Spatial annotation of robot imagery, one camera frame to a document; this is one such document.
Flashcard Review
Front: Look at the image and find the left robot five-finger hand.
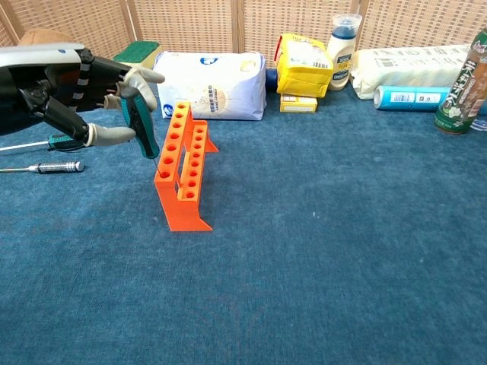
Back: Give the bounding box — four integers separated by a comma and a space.
0, 41, 167, 148

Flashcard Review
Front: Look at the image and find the small green black screwdriver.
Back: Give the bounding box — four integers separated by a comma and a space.
119, 87, 168, 178

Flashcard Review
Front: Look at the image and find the large green black screwdriver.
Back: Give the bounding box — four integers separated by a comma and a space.
0, 135, 84, 153

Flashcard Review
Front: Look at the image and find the orange test tube rack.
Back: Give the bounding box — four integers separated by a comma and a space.
154, 101, 220, 233

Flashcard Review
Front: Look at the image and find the brown plush toy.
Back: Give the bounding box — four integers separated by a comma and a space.
18, 29, 74, 45

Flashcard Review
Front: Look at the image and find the yellow green sponge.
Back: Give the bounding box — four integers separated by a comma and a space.
113, 40, 161, 71

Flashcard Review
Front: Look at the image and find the woven folding screen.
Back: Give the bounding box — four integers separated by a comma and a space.
0, 0, 487, 77

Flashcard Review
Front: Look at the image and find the white flour bag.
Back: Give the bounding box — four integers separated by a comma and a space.
153, 51, 268, 122

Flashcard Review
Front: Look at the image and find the small yellow box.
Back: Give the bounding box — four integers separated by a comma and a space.
279, 93, 319, 113

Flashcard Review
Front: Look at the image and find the yellow biscuit bag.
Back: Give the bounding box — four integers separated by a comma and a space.
275, 33, 335, 99

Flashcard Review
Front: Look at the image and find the mayonnaise squeeze bottle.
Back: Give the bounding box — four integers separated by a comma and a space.
326, 14, 363, 92

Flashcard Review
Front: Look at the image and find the blue carpet table cover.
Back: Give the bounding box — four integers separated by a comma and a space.
0, 81, 487, 365

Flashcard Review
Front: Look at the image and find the long white paper pack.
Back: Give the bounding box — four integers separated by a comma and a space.
349, 44, 473, 101

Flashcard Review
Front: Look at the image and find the light blue cylindrical can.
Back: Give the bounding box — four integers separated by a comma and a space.
373, 85, 452, 113

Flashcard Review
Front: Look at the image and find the green tea bottle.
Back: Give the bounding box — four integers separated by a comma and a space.
434, 27, 487, 135

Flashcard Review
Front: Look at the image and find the silver metal handle screwdriver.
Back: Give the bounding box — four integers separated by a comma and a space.
0, 160, 85, 175

